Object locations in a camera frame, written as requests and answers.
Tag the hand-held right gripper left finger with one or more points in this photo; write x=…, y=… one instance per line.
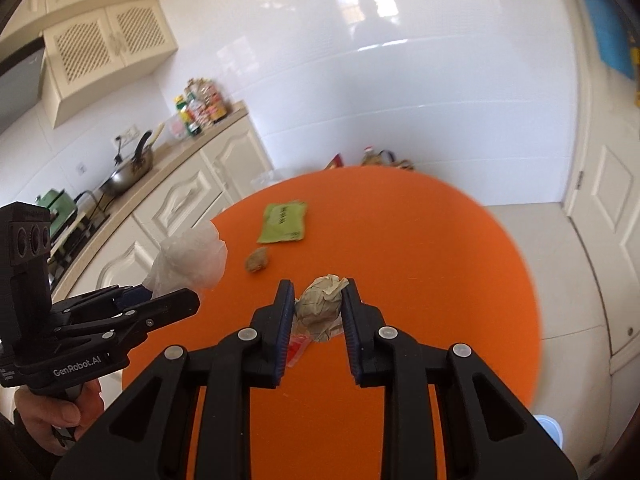
x=285, y=330

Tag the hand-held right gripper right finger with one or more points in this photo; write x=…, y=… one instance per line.
x=350, y=335

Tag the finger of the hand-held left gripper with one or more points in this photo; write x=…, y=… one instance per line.
x=100, y=305
x=165, y=307

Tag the beige paper ball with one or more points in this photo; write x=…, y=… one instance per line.
x=320, y=305

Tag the whitish plastic bag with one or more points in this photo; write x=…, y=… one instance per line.
x=192, y=260

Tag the blue plastic bin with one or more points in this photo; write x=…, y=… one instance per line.
x=550, y=430

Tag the person's left forearm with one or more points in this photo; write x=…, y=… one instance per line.
x=20, y=455

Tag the person's left hand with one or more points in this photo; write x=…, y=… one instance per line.
x=55, y=415

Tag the red plastic wrapper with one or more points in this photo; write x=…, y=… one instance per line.
x=297, y=347

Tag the black gas stove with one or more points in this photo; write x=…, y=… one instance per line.
x=75, y=240

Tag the brown crumpled lump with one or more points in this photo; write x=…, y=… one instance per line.
x=256, y=260

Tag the green kitchen appliance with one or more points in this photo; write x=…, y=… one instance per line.
x=55, y=202

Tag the orange round table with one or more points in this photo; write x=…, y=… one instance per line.
x=425, y=260

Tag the yellow-green snack packet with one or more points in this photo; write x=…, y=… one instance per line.
x=282, y=222

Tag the cream kitchen base cabinet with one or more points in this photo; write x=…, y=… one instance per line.
x=185, y=195

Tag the red packet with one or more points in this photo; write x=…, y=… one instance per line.
x=335, y=162

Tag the yellow oil bottle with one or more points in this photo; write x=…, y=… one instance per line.
x=371, y=157

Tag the clear plastic container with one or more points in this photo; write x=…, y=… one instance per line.
x=175, y=127

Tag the brown bag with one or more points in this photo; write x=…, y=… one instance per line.
x=397, y=161

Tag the steel range hood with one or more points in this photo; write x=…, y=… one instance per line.
x=20, y=80

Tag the group of condiment bottles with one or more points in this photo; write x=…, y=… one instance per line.
x=205, y=105

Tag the white panelled door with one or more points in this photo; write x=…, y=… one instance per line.
x=615, y=195

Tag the blue padded jacket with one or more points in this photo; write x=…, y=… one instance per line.
x=610, y=25

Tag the white double wall socket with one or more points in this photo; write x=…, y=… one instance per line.
x=127, y=133

